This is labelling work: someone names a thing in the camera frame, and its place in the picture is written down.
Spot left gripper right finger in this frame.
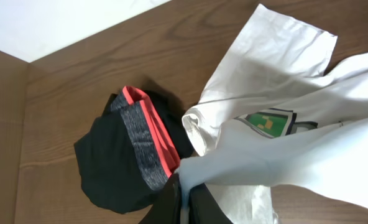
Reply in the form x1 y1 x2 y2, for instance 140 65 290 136
188 184 232 224

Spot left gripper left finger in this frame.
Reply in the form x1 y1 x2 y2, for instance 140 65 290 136
139 174 182 224

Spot white printed t-shirt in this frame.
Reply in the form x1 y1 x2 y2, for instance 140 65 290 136
178 5 368 223

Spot black shorts with red waistband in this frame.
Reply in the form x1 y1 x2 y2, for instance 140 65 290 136
74 86 194 214

